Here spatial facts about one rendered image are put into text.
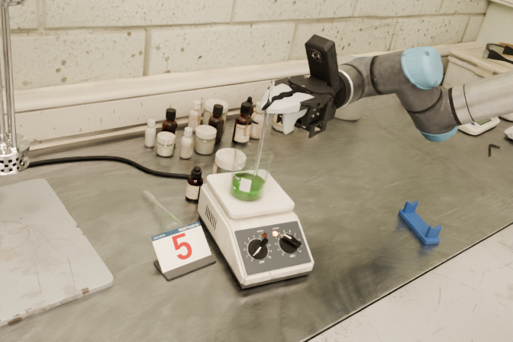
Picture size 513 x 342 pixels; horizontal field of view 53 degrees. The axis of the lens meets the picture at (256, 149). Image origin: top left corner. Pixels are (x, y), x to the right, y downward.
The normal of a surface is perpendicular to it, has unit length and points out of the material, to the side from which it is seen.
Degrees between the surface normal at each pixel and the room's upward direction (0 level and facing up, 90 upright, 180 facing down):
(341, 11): 90
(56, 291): 0
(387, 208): 0
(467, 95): 63
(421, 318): 0
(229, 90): 90
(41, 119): 90
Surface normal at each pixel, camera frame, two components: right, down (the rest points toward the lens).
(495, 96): -0.52, 0.18
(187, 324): 0.17, -0.86
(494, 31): -0.77, 0.18
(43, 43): 0.61, 0.47
